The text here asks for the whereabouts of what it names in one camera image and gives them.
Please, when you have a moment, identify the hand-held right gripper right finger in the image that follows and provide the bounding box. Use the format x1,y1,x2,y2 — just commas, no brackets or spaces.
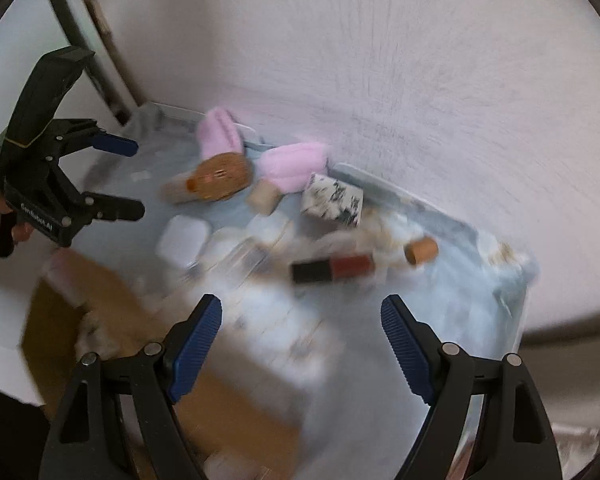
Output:
381,294,563,480

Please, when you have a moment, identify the blue floral tablecloth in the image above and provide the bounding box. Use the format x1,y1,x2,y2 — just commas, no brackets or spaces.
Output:
75,102,538,480

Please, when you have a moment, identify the clear plastic bin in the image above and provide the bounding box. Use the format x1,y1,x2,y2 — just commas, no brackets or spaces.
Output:
0,102,538,480

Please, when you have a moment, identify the round cork cap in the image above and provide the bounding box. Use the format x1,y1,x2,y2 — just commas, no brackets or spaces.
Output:
403,237,440,266

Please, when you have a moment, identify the white square case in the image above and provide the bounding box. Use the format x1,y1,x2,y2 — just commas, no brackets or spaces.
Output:
155,215,212,267

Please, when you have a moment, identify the white printed box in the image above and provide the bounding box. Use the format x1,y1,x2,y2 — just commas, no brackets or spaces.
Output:
301,172,365,229

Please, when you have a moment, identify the cardboard box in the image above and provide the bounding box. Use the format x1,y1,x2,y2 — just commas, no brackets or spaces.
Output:
19,249,302,480

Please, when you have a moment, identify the small cork stopper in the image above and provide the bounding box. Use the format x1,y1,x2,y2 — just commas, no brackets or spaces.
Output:
246,181,282,217

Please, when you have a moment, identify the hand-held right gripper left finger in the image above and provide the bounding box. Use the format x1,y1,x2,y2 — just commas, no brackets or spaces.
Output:
39,294,223,480

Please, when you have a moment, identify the dark curved metal frame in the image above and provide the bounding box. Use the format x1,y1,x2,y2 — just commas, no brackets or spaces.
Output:
41,0,143,127

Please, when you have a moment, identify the black and red lipstick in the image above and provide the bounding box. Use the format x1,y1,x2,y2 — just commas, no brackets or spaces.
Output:
290,254,377,286

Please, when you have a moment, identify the round brown object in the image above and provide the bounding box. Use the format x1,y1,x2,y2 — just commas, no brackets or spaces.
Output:
187,152,253,202

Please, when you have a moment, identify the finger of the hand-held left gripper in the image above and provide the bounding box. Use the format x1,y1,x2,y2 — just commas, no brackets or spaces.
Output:
50,160,146,246
47,117,140,158

